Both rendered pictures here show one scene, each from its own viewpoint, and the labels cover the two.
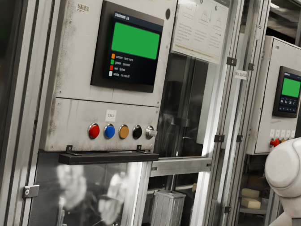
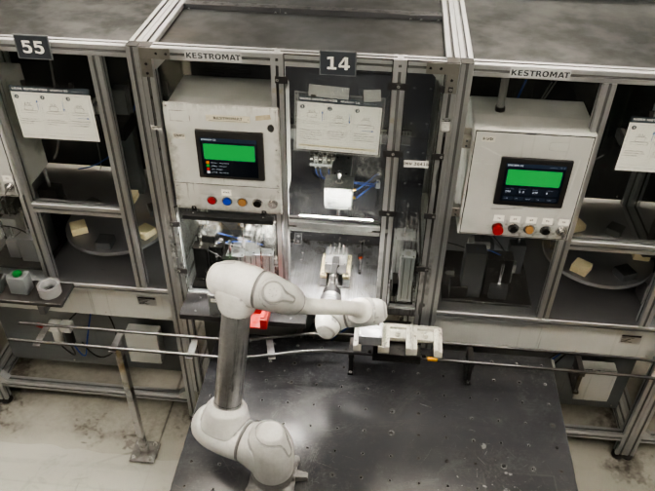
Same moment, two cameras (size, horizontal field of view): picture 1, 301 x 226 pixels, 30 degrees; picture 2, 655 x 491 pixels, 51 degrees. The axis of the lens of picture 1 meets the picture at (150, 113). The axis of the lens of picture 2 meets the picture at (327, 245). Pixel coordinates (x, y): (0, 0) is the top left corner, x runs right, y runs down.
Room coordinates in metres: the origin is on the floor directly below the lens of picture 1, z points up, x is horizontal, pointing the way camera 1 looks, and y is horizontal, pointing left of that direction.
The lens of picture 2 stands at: (0.67, -2.03, 2.96)
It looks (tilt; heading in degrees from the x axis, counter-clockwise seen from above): 38 degrees down; 61
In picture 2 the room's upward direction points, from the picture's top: 1 degrees clockwise
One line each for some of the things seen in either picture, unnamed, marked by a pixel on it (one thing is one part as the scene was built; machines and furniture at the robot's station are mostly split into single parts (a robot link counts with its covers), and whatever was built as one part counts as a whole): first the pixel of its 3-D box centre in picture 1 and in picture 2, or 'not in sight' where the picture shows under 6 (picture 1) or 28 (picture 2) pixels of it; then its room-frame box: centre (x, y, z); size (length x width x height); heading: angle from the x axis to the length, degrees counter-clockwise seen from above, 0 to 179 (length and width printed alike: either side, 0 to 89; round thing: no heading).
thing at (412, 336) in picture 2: not in sight; (397, 343); (1.92, -0.41, 0.84); 0.36 x 0.14 x 0.10; 146
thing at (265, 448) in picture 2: not in sight; (269, 448); (1.22, -0.63, 0.85); 0.18 x 0.16 x 0.22; 127
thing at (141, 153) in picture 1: (112, 154); (228, 214); (1.40, 0.08, 1.37); 0.36 x 0.04 x 0.04; 146
